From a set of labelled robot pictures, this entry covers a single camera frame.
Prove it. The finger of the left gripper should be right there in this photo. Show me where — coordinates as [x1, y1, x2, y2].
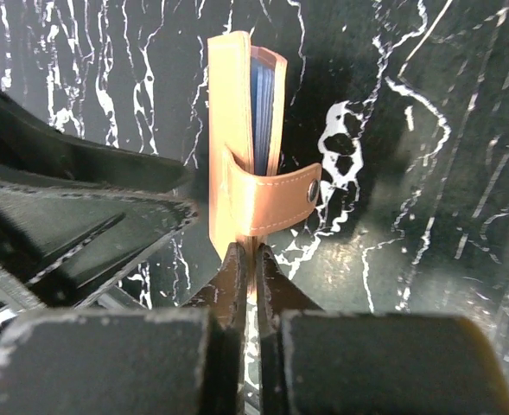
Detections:
[0, 184, 197, 310]
[0, 90, 191, 193]

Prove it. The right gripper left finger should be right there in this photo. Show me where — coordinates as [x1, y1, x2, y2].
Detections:
[0, 243, 246, 414]

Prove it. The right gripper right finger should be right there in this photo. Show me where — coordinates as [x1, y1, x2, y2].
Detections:
[256, 245, 509, 414]

